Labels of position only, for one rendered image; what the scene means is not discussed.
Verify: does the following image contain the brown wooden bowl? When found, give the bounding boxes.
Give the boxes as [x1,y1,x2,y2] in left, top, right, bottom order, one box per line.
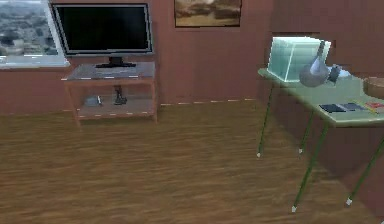
[362,76,384,100]

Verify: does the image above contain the small black white object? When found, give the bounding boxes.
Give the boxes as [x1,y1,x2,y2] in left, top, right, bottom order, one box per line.
[327,64,352,84]

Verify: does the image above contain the wooden television stand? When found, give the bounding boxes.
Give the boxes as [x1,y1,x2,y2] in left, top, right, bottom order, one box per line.
[61,61,159,128]

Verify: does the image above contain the grey round flask vase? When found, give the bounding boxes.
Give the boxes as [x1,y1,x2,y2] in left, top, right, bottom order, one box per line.
[298,40,330,88]

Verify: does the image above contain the black flat television set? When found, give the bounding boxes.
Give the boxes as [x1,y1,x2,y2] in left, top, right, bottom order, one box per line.
[51,3,154,69]

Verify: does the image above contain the green metal leg table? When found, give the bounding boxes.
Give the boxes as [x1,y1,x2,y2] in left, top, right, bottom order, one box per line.
[255,67,384,214]

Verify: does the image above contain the white framed window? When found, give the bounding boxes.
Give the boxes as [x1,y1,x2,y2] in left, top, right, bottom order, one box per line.
[0,0,71,70]

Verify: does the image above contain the black flat book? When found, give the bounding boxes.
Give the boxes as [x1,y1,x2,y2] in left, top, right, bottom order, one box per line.
[318,103,347,114]

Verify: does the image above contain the pale green glass box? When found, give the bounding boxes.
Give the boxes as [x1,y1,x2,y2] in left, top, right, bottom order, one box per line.
[267,36,332,83]

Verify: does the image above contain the black game controller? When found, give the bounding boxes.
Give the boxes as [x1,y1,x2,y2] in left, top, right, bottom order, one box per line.
[113,85,128,106]

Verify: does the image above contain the framed landscape picture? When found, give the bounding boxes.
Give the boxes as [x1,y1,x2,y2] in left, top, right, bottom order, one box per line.
[173,0,243,28]

